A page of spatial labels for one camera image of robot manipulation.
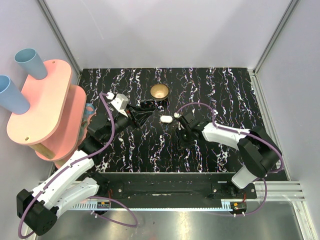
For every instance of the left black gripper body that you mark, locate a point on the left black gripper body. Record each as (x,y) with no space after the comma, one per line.
(132,115)

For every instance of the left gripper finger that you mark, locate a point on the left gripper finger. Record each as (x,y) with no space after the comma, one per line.
(142,117)
(138,110)

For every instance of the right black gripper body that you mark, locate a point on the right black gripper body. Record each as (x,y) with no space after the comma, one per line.
(184,138)

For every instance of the white earbud charging case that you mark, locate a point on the white earbud charging case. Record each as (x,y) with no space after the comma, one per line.
(167,119)

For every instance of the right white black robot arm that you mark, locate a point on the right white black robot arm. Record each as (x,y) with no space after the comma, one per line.
(257,150)

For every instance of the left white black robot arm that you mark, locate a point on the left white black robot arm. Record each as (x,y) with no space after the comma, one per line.
(40,208)

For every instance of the gold metal bowl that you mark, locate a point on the gold metal bowl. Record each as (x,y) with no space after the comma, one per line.
(159,92)

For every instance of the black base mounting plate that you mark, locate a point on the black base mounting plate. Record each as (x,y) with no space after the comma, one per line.
(170,190)

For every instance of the pink two-tier wooden shelf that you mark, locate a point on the pink two-tier wooden shelf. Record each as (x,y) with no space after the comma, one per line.
(55,124)

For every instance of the rear light blue cup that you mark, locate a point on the rear light blue cup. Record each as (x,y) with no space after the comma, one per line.
(30,61)

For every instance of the light blue cup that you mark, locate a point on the light blue cup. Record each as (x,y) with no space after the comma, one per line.
(30,61)
(11,97)

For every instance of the front light blue cup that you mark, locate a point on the front light blue cup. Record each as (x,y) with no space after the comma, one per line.
(11,97)

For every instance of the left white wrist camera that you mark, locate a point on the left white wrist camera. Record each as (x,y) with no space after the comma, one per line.
(119,102)

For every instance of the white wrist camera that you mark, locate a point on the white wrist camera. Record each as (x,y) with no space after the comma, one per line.
(119,102)
(180,119)

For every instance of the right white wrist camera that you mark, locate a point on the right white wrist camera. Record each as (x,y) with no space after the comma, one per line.
(180,119)

